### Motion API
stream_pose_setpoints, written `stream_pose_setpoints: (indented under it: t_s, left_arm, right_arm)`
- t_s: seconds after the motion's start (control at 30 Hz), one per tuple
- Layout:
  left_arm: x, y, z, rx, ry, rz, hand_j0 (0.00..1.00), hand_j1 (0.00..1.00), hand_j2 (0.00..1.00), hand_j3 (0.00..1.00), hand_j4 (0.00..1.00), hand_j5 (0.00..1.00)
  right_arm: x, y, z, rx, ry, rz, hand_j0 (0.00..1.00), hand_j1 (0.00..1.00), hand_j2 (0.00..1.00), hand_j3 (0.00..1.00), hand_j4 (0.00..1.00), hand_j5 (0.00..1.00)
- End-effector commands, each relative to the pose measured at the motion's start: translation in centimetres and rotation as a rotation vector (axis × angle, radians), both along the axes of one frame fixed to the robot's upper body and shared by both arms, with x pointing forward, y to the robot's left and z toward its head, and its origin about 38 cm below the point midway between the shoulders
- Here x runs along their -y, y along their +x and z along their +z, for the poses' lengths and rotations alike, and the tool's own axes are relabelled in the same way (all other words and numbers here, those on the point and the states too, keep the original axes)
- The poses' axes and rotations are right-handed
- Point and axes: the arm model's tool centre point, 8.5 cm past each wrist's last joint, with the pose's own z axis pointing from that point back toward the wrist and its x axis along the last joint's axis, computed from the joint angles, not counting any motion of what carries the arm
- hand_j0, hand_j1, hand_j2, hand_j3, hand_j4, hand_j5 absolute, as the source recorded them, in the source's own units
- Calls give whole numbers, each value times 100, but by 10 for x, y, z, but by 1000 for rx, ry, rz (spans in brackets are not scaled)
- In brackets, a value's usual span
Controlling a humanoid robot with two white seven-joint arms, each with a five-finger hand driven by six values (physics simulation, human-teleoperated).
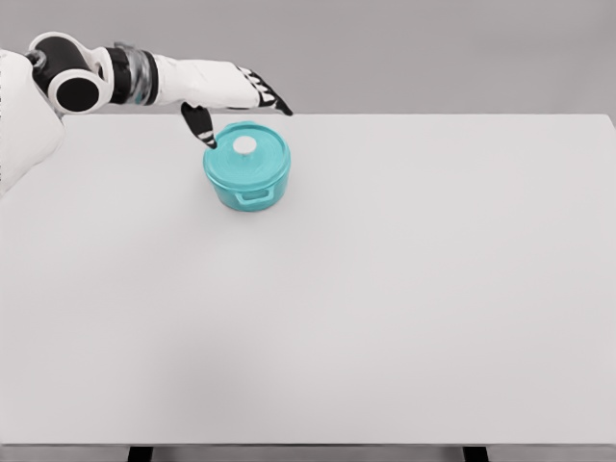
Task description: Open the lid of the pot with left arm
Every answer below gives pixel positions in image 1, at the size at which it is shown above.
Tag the teal pot lid white knob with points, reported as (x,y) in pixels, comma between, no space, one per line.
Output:
(248,146)

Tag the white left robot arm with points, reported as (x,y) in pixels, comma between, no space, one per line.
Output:
(29,96)

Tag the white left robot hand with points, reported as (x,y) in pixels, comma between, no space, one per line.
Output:
(216,84)

